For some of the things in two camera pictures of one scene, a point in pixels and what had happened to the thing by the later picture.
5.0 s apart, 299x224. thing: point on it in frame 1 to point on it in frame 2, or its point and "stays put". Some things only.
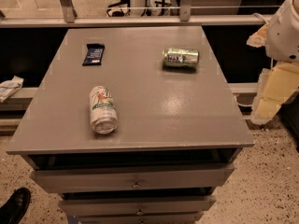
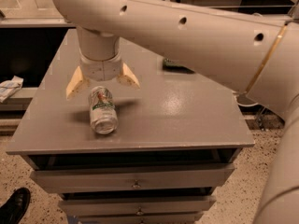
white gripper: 282,36 to 100,70
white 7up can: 104,116 stays put
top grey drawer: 127,177 stays put
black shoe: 14,208 stays put
